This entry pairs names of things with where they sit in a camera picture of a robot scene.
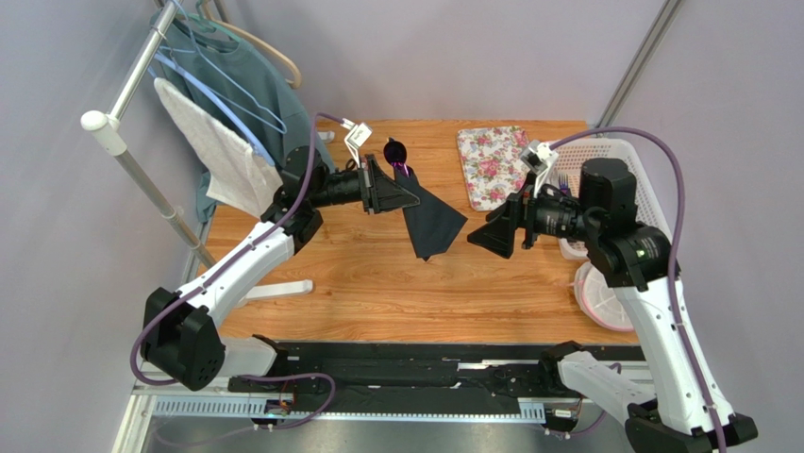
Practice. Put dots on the wooden hanger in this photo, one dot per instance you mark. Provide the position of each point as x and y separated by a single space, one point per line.
215 12

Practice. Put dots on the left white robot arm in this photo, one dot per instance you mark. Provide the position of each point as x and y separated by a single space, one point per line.
180 329

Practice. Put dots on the black paper napkin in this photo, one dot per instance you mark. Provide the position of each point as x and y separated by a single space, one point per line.
433 225

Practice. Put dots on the white towel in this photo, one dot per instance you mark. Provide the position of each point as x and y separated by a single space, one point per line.
239 176

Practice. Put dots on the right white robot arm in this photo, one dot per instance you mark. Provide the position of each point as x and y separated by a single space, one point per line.
684 410

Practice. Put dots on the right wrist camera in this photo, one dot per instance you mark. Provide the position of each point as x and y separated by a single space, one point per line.
540 159

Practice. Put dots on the teal shirt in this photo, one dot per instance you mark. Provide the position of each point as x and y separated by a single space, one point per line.
236 110

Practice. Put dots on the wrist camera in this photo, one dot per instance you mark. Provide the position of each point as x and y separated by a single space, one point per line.
540 159
357 135

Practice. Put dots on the purple spoon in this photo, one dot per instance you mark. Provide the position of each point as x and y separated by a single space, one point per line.
396 154

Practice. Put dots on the blue hanger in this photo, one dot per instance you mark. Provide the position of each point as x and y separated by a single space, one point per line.
229 80

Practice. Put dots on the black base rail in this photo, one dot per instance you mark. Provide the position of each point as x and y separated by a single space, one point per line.
409 378

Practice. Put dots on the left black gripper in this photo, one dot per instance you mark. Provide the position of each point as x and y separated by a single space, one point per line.
380 193

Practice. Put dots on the floral tray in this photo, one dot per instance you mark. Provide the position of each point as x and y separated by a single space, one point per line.
491 165

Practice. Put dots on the white plastic basket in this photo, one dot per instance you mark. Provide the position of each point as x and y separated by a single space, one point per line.
608 174

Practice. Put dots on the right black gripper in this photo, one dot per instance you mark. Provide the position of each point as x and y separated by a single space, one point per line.
518 219

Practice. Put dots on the pink rimmed mesh cover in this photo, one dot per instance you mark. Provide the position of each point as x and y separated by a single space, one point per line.
598 301

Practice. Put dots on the silver clothes rack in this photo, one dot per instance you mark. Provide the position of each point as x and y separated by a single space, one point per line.
124 249

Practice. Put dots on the purple fork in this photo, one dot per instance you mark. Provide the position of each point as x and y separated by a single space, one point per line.
563 182

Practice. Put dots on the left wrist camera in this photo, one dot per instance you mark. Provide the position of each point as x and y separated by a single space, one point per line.
357 135

